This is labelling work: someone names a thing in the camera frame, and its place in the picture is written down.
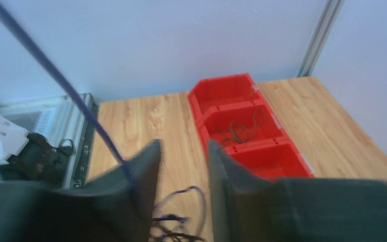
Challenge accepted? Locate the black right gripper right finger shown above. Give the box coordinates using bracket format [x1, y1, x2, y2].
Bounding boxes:
[208, 140, 387, 241]

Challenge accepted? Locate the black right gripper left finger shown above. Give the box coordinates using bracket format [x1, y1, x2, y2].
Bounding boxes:
[0, 139, 162, 241]

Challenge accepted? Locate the purple cable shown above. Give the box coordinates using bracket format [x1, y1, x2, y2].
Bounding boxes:
[0, 0, 208, 242]

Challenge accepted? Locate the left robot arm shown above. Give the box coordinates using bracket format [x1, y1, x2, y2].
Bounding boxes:
[0, 98, 85, 187]

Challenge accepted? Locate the red plastic compartment tray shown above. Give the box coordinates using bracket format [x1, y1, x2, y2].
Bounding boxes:
[187, 73, 313, 180]

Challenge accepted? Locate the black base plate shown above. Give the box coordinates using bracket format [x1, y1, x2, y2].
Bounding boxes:
[73, 100, 99, 188]

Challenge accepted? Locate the aluminium frame rail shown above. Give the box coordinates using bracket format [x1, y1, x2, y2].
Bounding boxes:
[297, 0, 344, 77]

